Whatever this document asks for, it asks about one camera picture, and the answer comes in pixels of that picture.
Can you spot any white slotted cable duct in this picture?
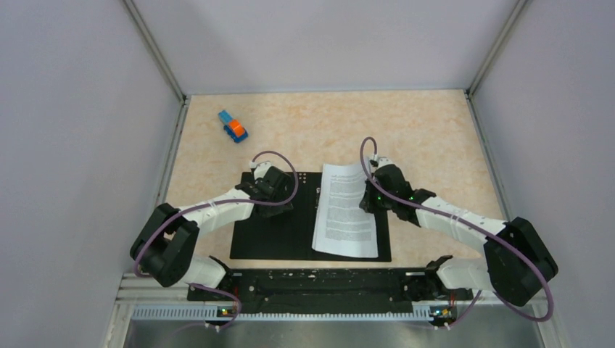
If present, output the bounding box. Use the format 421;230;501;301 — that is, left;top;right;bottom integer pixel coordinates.
131;304;434;322

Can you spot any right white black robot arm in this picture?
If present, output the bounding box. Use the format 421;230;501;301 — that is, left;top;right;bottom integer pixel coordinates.
360;163;559;307

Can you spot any printed paper sheet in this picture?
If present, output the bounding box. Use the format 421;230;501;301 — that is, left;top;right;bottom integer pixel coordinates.
312;162;379;259

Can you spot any left aluminium frame post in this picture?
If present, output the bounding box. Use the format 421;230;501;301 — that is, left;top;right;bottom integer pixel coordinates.
120;0;186;104

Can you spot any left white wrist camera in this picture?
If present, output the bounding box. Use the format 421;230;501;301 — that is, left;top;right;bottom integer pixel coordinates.
249;161;272;181

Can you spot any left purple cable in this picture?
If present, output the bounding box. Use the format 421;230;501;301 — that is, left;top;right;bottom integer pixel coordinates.
133;150;300;332

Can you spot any purple cable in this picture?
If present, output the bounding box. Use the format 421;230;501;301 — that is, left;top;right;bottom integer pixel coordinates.
133;150;300;332
360;136;556;323

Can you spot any teal folder black inside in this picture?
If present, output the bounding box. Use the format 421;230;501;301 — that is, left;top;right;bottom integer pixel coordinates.
229;172;392;262

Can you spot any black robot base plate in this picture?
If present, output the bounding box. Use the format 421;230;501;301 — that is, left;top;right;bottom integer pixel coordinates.
187;267;474;316

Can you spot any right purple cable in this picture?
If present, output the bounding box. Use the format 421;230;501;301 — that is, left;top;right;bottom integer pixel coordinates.
360;136;556;323

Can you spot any right aluminium frame post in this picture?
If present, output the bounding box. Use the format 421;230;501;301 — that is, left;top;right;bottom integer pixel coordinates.
466;0;532;99

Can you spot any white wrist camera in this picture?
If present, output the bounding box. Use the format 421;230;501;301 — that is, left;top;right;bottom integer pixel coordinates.
249;161;272;181
369;154;394;168

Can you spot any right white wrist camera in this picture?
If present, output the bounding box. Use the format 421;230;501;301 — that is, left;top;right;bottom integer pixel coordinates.
369;154;394;168

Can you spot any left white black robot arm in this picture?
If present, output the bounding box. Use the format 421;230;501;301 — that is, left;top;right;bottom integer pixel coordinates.
129;162;299;300

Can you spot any aluminium frame post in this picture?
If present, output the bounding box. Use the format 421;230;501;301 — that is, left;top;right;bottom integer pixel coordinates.
466;0;532;99
120;0;186;104

